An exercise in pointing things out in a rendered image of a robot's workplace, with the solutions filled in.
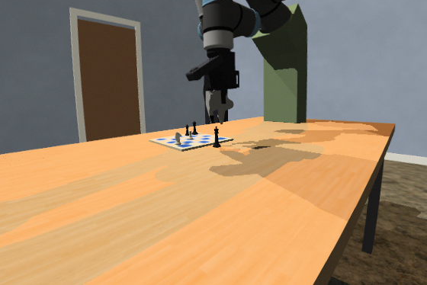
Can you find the blue and cream chessboard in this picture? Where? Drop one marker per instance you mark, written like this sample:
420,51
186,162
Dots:
199,140

